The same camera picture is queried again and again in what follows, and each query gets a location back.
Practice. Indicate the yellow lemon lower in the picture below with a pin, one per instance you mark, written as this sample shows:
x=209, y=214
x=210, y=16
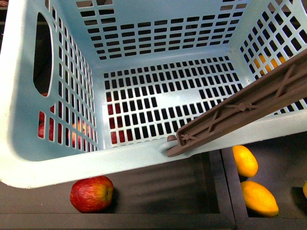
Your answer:
x=259, y=199

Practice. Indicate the yellow lemon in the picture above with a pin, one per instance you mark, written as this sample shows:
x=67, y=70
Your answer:
x=259, y=199
x=246, y=163

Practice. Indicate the black fruit display tray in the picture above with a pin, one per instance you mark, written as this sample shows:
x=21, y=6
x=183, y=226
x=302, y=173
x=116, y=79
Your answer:
x=199, y=193

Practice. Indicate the red apple in tray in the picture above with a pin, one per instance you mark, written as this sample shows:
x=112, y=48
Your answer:
x=92, y=194

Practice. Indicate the yellow lemon upper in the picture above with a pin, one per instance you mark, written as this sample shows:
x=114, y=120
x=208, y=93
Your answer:
x=246, y=163

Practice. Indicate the light blue plastic basket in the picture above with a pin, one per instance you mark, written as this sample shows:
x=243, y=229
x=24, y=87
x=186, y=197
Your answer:
x=92, y=87

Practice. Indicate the brown basket handle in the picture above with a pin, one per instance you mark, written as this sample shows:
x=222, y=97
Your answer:
x=279, y=88

